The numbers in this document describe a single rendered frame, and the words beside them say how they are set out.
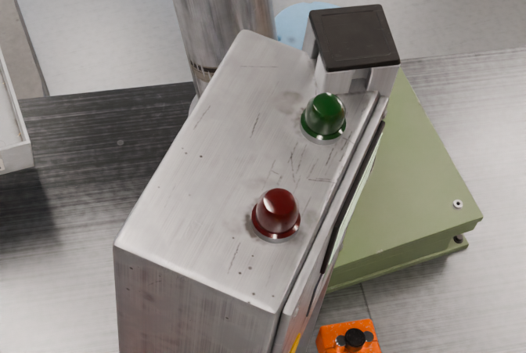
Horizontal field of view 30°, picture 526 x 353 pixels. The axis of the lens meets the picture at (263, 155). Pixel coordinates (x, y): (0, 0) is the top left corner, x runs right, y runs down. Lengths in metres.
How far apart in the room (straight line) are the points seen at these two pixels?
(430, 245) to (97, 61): 0.54
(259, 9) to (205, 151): 0.32
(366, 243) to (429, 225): 0.08
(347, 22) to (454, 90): 0.88
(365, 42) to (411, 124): 0.72
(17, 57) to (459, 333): 1.57
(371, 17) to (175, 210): 0.17
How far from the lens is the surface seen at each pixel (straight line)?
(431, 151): 1.27
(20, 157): 1.16
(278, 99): 0.57
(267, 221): 0.50
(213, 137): 0.55
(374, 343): 0.81
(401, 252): 1.23
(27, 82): 2.47
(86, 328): 1.20
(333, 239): 0.55
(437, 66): 1.48
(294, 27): 1.06
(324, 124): 0.54
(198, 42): 0.86
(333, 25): 0.58
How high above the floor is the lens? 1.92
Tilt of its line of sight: 55 degrees down
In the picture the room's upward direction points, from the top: 10 degrees clockwise
